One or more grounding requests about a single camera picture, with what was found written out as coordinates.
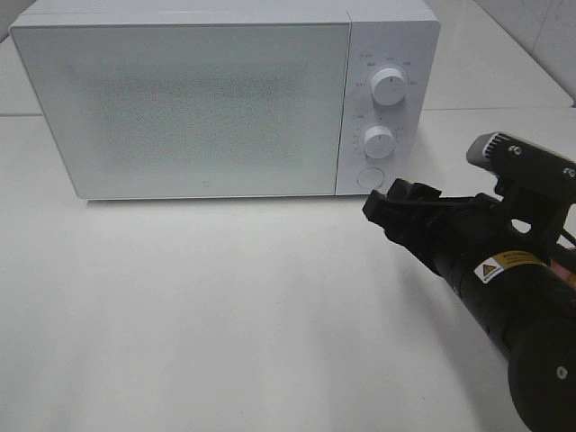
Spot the pink round plate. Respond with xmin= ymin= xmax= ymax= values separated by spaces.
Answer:
xmin=551 ymin=260 xmax=576 ymax=290

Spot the lower white timer knob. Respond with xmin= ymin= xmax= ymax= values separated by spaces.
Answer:
xmin=362 ymin=126 xmax=395 ymax=159

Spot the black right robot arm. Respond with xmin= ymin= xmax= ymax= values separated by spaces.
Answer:
xmin=363 ymin=179 xmax=575 ymax=431

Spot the white microwave oven body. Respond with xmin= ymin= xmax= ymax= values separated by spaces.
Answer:
xmin=9 ymin=1 xmax=441 ymax=200

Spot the upper white power knob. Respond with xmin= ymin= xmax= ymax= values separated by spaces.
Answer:
xmin=369 ymin=66 xmax=407 ymax=106

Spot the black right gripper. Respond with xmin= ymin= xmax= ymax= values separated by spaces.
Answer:
xmin=363 ymin=178 xmax=547 ymax=279

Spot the round white door button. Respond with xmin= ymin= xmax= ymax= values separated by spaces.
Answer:
xmin=356 ymin=167 xmax=385 ymax=191

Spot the white microwave door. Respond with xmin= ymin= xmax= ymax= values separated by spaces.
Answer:
xmin=13 ymin=23 xmax=349 ymax=199

